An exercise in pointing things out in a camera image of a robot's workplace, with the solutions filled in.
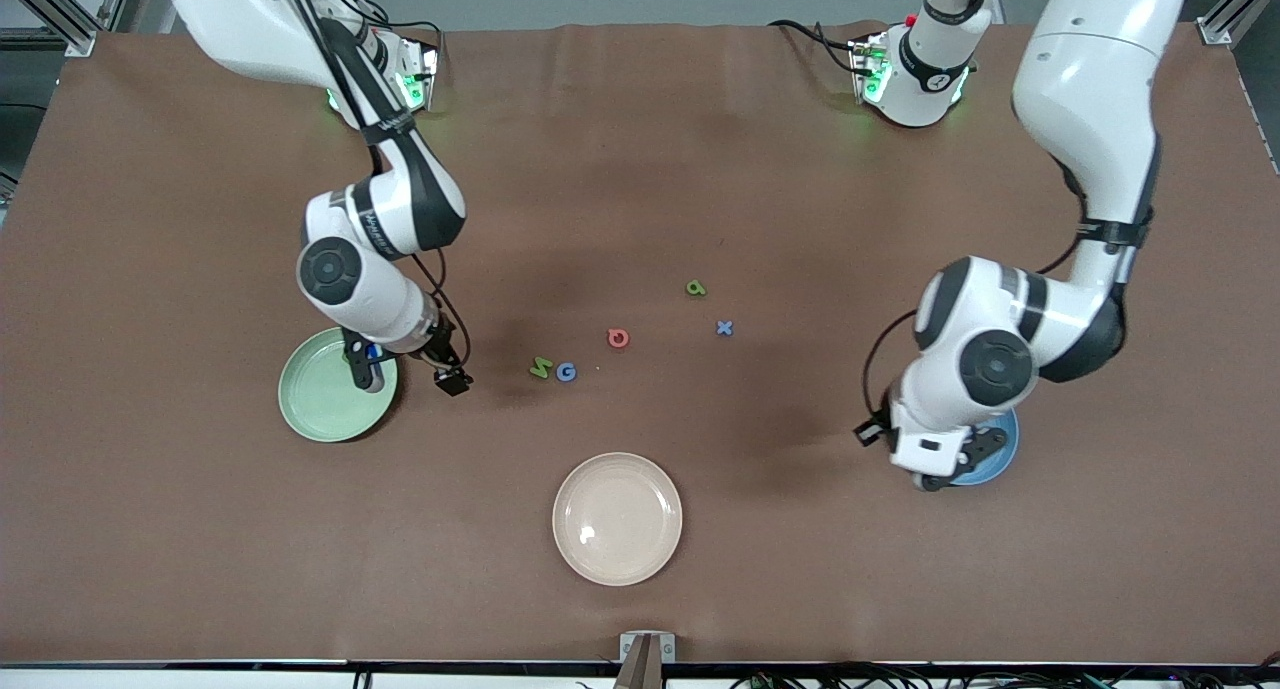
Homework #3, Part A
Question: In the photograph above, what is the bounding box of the green plate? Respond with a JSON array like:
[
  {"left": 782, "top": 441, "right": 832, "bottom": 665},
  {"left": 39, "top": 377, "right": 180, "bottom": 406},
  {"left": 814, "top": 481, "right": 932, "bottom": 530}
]
[{"left": 278, "top": 326, "right": 399, "bottom": 443}]

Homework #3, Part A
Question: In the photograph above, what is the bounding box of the blue plate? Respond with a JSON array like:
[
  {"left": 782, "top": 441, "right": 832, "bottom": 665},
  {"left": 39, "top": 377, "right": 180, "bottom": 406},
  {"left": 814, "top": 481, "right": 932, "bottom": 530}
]
[{"left": 950, "top": 409, "right": 1021, "bottom": 487}]

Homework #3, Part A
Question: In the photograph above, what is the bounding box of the beige plate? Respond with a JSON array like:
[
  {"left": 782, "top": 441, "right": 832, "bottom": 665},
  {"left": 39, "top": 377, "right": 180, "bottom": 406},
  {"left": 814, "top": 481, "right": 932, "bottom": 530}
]
[{"left": 552, "top": 452, "right": 684, "bottom": 587}]

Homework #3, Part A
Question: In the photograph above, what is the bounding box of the brown table mat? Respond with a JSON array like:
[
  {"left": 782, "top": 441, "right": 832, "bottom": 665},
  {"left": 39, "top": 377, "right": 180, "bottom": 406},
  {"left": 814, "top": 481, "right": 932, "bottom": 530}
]
[{"left": 0, "top": 21, "right": 1280, "bottom": 665}]

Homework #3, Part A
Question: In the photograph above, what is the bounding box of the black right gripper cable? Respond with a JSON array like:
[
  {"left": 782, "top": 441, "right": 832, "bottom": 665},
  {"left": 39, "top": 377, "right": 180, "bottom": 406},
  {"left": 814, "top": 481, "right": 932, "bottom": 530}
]
[{"left": 280, "top": 0, "right": 473, "bottom": 370}]

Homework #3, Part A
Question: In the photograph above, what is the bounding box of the metal bracket with wedge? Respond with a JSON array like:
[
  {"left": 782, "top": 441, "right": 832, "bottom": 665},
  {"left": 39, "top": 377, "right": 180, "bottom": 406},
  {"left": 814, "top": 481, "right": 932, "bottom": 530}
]
[{"left": 612, "top": 631, "right": 677, "bottom": 689}]

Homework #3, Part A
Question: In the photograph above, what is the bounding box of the white table edge rail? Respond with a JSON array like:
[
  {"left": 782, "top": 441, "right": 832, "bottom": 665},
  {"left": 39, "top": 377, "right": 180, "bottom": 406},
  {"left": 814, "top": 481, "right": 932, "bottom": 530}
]
[{"left": 0, "top": 662, "right": 1280, "bottom": 689}]

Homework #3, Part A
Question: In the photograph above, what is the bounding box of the black left arm base cable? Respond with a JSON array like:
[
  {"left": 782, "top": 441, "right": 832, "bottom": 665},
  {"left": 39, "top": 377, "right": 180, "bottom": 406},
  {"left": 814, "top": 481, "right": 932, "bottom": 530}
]
[{"left": 768, "top": 17, "right": 861, "bottom": 75}]

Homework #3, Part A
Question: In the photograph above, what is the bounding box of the aluminium frame profile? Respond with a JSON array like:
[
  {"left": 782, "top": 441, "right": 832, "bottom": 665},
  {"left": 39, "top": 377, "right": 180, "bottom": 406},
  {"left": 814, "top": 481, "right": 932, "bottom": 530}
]
[
  {"left": 1197, "top": 0, "right": 1263, "bottom": 48},
  {"left": 5, "top": 0, "right": 99, "bottom": 58}
]

